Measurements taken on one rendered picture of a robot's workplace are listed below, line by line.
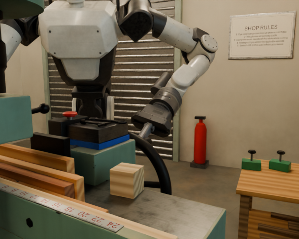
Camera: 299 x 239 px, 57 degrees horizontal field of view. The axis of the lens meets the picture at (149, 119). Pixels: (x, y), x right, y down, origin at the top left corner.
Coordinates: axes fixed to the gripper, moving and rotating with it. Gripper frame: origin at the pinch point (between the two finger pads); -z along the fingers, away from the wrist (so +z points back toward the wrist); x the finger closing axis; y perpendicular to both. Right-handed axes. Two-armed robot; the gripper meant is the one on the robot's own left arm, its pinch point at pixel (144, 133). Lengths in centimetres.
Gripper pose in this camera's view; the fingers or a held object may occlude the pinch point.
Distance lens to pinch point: 78.7
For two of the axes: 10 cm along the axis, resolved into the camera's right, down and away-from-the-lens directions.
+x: -8.9, -3.2, 3.1
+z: 4.5, -6.2, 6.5
